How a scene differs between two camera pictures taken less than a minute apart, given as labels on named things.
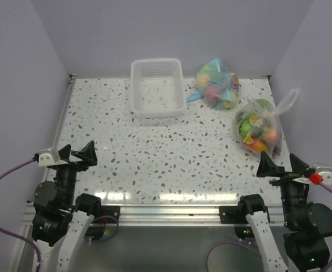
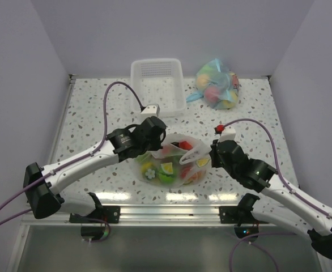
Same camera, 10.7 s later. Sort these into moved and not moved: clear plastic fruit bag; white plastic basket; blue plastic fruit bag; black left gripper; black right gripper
Moved: clear plastic fruit bag; black right gripper; black left gripper
Not moved: blue plastic fruit bag; white plastic basket
